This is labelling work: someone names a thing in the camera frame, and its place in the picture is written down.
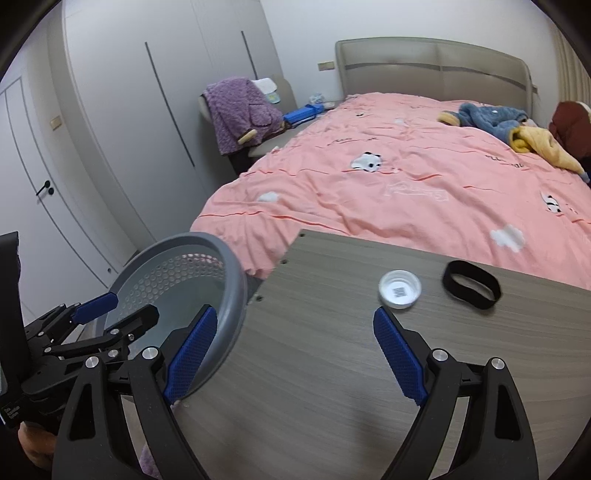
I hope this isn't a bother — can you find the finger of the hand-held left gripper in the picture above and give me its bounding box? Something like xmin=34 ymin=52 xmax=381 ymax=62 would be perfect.
xmin=25 ymin=292 xmax=119 ymax=344
xmin=42 ymin=304 xmax=160 ymax=364

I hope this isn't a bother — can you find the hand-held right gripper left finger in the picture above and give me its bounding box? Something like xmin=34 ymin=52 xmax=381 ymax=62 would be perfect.
xmin=52 ymin=305 xmax=219 ymax=480

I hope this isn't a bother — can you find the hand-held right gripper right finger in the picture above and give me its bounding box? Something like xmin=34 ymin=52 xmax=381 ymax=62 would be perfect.
xmin=373 ymin=307 xmax=539 ymax=480

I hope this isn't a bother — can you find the white bottle cap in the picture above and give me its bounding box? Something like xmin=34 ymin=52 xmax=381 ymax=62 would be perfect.
xmin=379 ymin=270 xmax=422 ymax=309

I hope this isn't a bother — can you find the grey perforated plastic basket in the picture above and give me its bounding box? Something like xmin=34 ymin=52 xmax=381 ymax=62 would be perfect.
xmin=99 ymin=232 xmax=250 ymax=402

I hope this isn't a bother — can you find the person's left hand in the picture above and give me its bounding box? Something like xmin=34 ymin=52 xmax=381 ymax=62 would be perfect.
xmin=18 ymin=422 xmax=57 ymax=468

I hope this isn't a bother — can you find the black hair band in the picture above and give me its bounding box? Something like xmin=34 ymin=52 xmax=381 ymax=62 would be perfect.
xmin=442 ymin=260 xmax=502 ymax=312

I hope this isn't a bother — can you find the purple fluffy rug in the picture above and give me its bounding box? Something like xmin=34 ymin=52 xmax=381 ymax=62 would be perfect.
xmin=139 ymin=443 xmax=162 ymax=480

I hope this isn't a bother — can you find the bed with pink duvet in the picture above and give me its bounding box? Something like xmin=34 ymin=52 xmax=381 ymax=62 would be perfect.
xmin=190 ymin=92 xmax=591 ymax=291

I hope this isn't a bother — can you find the white door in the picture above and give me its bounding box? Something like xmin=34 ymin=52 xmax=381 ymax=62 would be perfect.
xmin=0 ymin=76 xmax=125 ymax=324

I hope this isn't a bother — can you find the white wardrobe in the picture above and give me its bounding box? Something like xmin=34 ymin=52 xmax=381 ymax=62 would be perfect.
xmin=48 ymin=0 xmax=287 ymax=278

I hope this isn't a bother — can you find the grey upholstered chair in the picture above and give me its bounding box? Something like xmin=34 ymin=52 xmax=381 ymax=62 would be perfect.
xmin=198 ymin=74 xmax=298 ymax=176

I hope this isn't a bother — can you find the purple fleece robe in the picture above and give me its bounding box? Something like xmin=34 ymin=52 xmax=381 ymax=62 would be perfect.
xmin=203 ymin=78 xmax=284 ymax=156

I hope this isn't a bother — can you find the yellow fleece garment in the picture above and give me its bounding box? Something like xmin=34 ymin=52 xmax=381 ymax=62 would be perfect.
xmin=509 ymin=124 xmax=589 ymax=178

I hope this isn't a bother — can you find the blue fleece pajamas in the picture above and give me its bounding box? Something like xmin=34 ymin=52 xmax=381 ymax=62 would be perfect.
xmin=438 ymin=102 xmax=528 ymax=141

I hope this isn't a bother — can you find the long blue box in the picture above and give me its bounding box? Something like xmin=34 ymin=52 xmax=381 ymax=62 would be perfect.
xmin=283 ymin=104 xmax=325 ymax=126

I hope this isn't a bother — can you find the white patterned cloth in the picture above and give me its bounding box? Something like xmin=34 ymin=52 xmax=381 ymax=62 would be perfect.
xmin=252 ymin=78 xmax=283 ymax=103

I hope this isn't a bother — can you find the grey padded bed headboard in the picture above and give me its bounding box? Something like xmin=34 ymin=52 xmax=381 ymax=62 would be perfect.
xmin=335 ymin=37 xmax=539 ymax=112

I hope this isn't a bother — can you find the dark red jacket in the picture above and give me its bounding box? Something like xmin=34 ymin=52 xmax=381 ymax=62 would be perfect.
xmin=549 ymin=100 xmax=591 ymax=158

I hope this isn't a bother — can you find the beige curtain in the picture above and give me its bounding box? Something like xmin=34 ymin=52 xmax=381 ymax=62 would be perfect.
xmin=554 ymin=34 xmax=591 ymax=104

